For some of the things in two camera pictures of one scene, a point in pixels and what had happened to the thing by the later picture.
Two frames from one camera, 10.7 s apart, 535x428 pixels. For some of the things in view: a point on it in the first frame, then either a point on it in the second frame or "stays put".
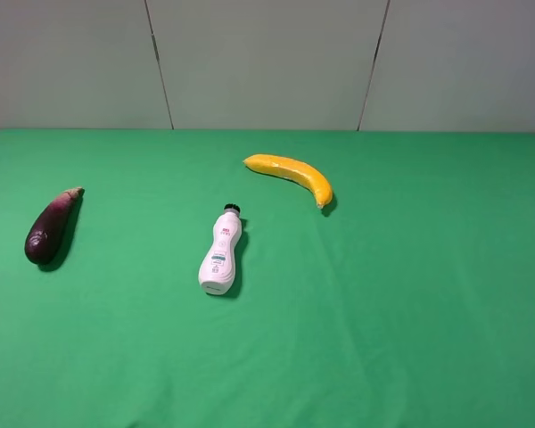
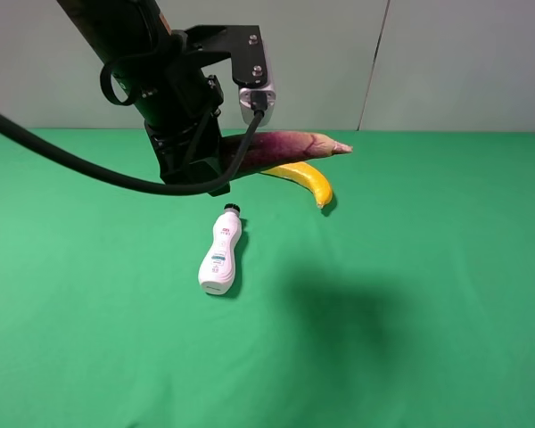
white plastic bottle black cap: [217, 272] stays put
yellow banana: [294, 171] stays put
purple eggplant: [50, 230] → [271, 148]
